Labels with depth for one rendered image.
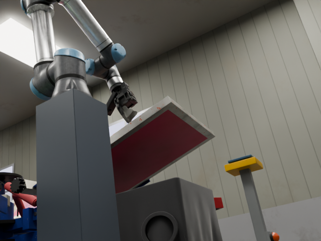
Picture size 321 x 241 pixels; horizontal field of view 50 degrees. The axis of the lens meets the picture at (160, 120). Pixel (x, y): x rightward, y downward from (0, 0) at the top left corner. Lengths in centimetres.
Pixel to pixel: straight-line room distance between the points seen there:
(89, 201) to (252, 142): 367
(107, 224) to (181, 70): 441
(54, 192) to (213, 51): 438
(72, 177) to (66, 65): 44
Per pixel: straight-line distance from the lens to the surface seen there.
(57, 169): 115
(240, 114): 475
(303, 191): 437
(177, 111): 158
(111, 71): 171
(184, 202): 148
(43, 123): 125
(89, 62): 165
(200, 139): 195
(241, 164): 143
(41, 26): 159
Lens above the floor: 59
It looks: 24 degrees up
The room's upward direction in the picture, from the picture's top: 10 degrees counter-clockwise
